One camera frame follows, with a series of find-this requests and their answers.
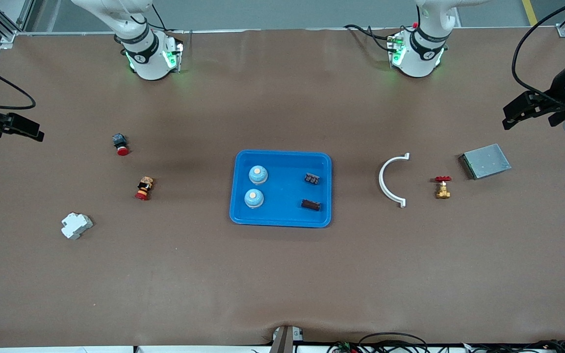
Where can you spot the dark brown capacitor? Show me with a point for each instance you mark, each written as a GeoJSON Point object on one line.
{"type": "Point", "coordinates": [312, 179]}
{"type": "Point", "coordinates": [311, 205]}

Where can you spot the white circuit breaker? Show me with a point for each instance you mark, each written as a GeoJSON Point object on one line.
{"type": "Point", "coordinates": [76, 225]}

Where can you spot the blue plastic tray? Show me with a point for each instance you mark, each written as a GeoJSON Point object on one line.
{"type": "Point", "coordinates": [285, 215]}

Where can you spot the grey metal box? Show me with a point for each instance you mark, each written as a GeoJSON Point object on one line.
{"type": "Point", "coordinates": [486, 162]}

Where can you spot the light blue bell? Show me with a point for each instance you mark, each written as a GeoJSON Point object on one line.
{"type": "Point", "coordinates": [253, 198]}
{"type": "Point", "coordinates": [258, 175]}

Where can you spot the white curved pipe clamp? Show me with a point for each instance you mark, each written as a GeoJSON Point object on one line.
{"type": "Point", "coordinates": [381, 180]}

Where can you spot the grey metal table bracket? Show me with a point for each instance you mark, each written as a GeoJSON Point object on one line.
{"type": "Point", "coordinates": [282, 340]}

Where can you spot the red pushbutton black base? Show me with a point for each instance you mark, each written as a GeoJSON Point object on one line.
{"type": "Point", "coordinates": [121, 147]}

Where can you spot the brown table mat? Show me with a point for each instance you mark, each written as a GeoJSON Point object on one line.
{"type": "Point", "coordinates": [282, 274]}

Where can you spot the red yellow button switch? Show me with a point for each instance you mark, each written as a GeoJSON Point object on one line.
{"type": "Point", "coordinates": [143, 189]}

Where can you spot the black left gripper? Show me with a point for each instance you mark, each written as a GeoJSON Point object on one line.
{"type": "Point", "coordinates": [558, 91]}

